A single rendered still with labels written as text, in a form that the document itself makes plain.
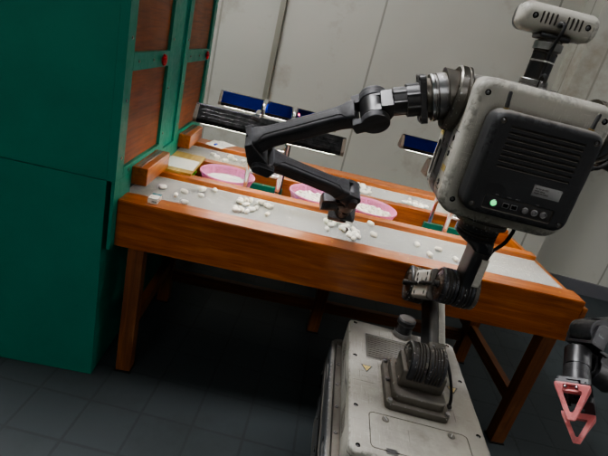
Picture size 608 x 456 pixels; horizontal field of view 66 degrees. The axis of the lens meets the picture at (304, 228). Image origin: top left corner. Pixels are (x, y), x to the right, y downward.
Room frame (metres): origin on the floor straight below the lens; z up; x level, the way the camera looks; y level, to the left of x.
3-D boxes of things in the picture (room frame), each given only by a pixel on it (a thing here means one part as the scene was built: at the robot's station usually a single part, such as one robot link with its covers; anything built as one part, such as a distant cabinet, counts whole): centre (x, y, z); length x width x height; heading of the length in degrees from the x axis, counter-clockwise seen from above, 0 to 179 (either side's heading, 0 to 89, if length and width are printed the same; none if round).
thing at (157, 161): (1.80, 0.66, 0.83); 0.30 x 0.06 x 0.07; 5
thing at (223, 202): (1.87, -0.21, 0.73); 1.81 x 0.30 x 0.02; 95
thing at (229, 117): (1.90, 0.23, 1.08); 0.62 x 0.08 x 0.07; 95
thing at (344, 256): (1.66, -0.23, 0.67); 1.81 x 0.12 x 0.19; 95
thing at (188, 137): (2.48, 0.72, 0.83); 0.30 x 0.06 x 0.07; 5
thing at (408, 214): (2.37, -0.17, 0.71); 1.81 x 0.06 x 0.11; 95
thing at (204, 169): (2.16, 0.42, 0.72); 0.27 x 0.27 x 0.10
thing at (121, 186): (2.14, 1.00, 0.42); 1.36 x 0.55 x 0.84; 5
